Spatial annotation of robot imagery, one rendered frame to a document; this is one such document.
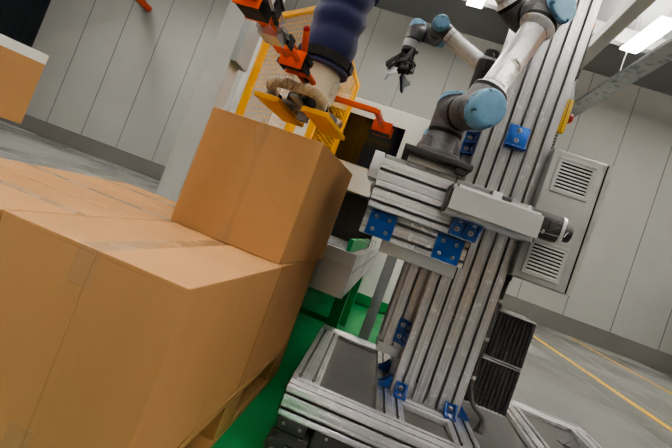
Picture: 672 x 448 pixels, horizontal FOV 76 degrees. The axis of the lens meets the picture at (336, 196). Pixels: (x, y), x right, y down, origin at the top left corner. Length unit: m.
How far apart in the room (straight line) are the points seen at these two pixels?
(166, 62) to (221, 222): 11.72
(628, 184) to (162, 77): 12.10
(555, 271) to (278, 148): 1.02
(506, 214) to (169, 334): 0.94
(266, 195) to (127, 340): 0.67
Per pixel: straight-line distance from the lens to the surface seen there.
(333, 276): 1.97
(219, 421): 1.42
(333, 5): 1.73
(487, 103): 1.36
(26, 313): 0.96
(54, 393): 0.95
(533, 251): 1.63
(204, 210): 1.44
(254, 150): 1.40
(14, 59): 2.88
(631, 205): 12.31
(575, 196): 1.68
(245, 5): 1.17
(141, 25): 13.78
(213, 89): 3.05
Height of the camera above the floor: 0.75
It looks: 2 degrees up
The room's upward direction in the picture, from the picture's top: 20 degrees clockwise
